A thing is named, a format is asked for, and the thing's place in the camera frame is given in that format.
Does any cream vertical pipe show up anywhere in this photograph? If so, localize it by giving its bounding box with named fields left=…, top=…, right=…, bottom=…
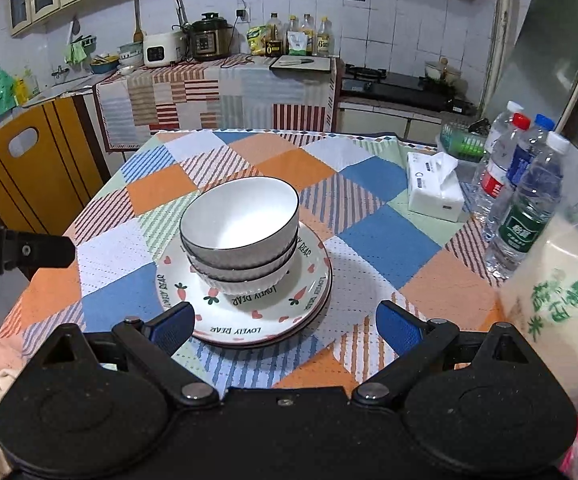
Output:
left=486, top=0, right=515, bottom=107

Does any white pink rabbit plate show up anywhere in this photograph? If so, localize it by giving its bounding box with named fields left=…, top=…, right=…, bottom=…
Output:
left=155, top=222, right=332, bottom=347

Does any green plastic basket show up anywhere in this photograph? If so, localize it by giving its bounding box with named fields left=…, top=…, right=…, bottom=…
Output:
left=439, top=120, right=490, bottom=163

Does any clear rice bag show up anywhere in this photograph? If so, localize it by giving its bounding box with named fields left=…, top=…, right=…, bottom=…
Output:
left=499, top=129, right=578, bottom=407

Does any green hanging cloth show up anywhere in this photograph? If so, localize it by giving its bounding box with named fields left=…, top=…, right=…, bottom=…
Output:
left=66, top=40, right=88, bottom=66

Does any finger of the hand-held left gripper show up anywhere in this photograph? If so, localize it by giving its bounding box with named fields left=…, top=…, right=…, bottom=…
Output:
left=1, top=230, right=76, bottom=274

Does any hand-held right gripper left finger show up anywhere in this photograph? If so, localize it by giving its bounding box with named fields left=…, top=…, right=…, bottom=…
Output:
left=29, top=301, right=220, bottom=407

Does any white ribbed bowl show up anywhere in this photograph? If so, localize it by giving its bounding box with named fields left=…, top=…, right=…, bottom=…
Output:
left=179, top=177, right=300, bottom=265
left=184, top=237, right=300, bottom=282
left=196, top=260, right=294, bottom=296

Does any yellow green food packet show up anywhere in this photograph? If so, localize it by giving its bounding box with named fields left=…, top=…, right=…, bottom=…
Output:
left=246, top=26, right=268, bottom=56

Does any white cooking pot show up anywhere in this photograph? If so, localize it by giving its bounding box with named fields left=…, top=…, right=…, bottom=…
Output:
left=424, top=58, right=464, bottom=86

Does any white tissue pack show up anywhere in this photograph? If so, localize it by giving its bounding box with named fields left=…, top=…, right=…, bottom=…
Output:
left=407, top=151, right=466, bottom=224

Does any stack of white bowls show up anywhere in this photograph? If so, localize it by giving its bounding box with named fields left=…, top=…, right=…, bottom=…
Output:
left=118, top=42, right=144, bottom=69

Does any patchwork tablecloth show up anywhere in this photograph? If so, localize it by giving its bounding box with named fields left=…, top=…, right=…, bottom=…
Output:
left=0, top=129, right=520, bottom=392

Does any blue label water bottle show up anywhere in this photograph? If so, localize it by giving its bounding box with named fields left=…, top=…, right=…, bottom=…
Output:
left=484, top=114, right=556, bottom=241

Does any yellow wooden chair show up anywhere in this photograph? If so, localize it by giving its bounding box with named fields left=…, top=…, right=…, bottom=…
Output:
left=0, top=95, right=113, bottom=281

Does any green label water bottle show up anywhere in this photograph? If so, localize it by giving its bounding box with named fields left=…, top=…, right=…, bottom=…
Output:
left=484, top=131, right=570, bottom=281

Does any dark label oil bottle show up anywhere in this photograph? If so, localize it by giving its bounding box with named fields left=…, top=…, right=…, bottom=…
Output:
left=265, top=12, right=285, bottom=58

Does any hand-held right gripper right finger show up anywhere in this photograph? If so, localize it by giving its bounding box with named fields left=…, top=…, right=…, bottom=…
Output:
left=351, top=300, right=542, bottom=407

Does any green plastic bag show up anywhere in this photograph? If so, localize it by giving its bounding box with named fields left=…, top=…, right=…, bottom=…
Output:
left=0, top=60, right=20, bottom=116

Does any black gas stove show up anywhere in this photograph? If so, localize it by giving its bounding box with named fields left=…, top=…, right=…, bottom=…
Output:
left=341, top=65, right=476, bottom=114

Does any white rice cooker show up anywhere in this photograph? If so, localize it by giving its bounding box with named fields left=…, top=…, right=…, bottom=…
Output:
left=143, top=31, right=188, bottom=68

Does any red label water bottle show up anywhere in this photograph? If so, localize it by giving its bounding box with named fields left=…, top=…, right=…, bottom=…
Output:
left=471, top=112, right=531, bottom=221

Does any dark cutting board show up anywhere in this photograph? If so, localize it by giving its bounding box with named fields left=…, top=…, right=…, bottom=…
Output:
left=270, top=55, right=332, bottom=72

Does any yellow cooking oil bottle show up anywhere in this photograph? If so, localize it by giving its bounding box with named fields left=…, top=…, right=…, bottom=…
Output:
left=316, top=16, right=334, bottom=58
left=286, top=15, right=302, bottom=56
left=300, top=14, right=318, bottom=57

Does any stainless steel panel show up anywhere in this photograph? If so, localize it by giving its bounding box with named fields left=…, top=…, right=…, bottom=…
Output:
left=481, top=0, right=578, bottom=137

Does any dark electric pressure cooker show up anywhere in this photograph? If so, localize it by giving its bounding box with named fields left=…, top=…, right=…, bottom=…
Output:
left=189, top=12, right=234, bottom=61

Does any striped patchwork counter cloth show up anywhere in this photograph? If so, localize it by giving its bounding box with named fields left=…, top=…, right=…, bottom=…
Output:
left=94, top=57, right=342, bottom=154

